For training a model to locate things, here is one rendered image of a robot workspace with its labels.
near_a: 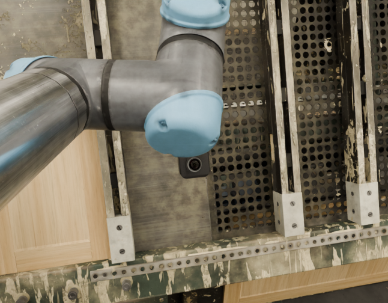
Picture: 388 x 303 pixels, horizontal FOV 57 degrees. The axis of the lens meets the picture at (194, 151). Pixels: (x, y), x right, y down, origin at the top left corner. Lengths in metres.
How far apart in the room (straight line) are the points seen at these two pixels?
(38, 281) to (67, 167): 0.31
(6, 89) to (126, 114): 0.12
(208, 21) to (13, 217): 0.83
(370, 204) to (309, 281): 0.65
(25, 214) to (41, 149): 0.81
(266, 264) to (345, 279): 0.76
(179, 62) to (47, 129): 0.15
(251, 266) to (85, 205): 0.50
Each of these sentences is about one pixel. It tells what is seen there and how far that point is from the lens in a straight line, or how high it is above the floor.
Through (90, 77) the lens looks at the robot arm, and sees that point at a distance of 0.37.
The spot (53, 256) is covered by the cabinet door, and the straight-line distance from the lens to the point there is 1.09.
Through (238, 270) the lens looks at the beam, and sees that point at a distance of 1.10.
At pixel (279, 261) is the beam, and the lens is 1.13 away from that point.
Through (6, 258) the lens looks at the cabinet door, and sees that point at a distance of 1.12.
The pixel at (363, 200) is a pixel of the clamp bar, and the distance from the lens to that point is 1.18.
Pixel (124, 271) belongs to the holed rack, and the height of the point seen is 0.88.
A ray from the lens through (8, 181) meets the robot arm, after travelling 0.24.
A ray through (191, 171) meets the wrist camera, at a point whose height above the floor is 1.39.
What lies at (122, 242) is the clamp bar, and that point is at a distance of 1.00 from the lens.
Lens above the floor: 1.71
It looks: 35 degrees down
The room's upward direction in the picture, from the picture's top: straight up
